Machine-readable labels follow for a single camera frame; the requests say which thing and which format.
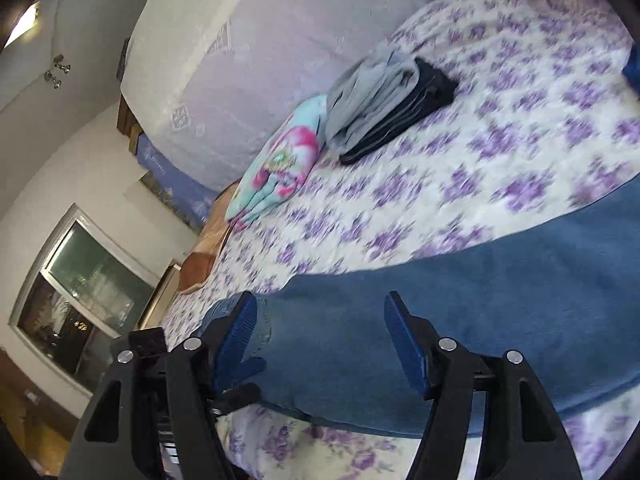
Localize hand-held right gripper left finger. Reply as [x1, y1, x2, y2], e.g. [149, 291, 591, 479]
[59, 291, 259, 480]

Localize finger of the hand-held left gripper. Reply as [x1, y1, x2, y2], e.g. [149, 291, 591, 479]
[209, 382, 262, 417]
[226, 356, 266, 392]

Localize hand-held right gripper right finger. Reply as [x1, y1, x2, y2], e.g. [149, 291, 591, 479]
[384, 291, 584, 480]

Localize blue denim jeans pants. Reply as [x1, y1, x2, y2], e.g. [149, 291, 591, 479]
[200, 180, 640, 438]

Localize bright blue pants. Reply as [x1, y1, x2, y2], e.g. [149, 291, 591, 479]
[621, 45, 640, 98]

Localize dark navy folded pants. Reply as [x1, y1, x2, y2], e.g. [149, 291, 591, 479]
[339, 57, 460, 166]

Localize brown cushion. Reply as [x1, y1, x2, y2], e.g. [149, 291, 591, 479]
[177, 182, 241, 293]

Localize white framed window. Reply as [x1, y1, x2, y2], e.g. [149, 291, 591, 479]
[9, 204, 160, 398]

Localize blue printed mattress bag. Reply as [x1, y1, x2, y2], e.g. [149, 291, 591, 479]
[136, 132, 218, 223]

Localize pink teal floral folded blanket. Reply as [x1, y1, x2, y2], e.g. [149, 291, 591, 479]
[224, 95, 327, 231]

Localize grey folded sweatpants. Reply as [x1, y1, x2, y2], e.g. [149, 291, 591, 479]
[325, 49, 421, 156]

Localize purple floral bed sheet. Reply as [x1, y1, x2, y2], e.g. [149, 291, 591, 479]
[162, 0, 640, 480]

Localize ceiling light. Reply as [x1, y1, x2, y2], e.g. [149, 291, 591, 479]
[4, 2, 42, 46]

